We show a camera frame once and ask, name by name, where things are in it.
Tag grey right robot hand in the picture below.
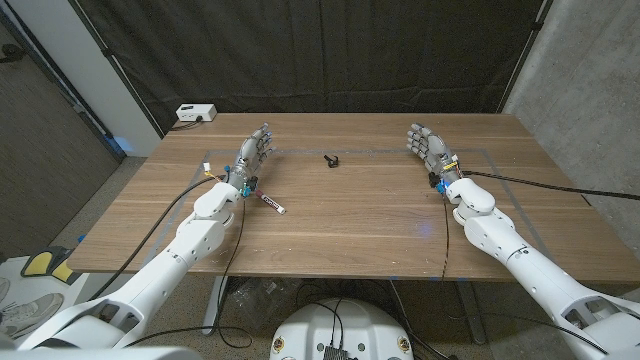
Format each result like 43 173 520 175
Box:
406 122 464 194

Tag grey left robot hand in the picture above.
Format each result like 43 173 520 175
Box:
227 122 275 197

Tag red and white marker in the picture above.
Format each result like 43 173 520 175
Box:
255 189 287 216

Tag grey tape outline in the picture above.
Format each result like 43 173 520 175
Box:
141 147 569 281

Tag white power outlet box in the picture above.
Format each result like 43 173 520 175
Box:
175 103 218 123

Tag black backdrop curtain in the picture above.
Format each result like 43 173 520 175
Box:
67 0 554 134

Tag black backdrop stand pole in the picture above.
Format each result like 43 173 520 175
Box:
497 0 555 115
67 0 165 140

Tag clear plastic bag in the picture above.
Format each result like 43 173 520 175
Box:
229 277 296 326

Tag white table leg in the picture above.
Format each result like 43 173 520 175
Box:
201 276 230 336

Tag grey table leg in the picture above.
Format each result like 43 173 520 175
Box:
454 280 489 346

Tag white robot torso base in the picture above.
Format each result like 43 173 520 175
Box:
268 298 415 360

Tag black device on torso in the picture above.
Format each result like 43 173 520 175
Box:
322 344 351 360

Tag yellow and black foot pedal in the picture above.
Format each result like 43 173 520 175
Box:
19 245 81 286

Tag white floor mat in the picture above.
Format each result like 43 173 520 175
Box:
0 257 89 346

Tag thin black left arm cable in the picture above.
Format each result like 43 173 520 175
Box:
124 197 254 350

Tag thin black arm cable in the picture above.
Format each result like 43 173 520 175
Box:
439 192 451 282
124 197 254 350

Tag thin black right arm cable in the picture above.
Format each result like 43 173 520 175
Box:
439 192 451 282

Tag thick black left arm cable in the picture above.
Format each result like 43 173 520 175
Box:
88 173 229 302

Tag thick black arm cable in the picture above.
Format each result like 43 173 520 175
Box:
460 169 640 202
88 173 229 302

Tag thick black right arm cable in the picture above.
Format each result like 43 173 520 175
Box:
460 169 640 202

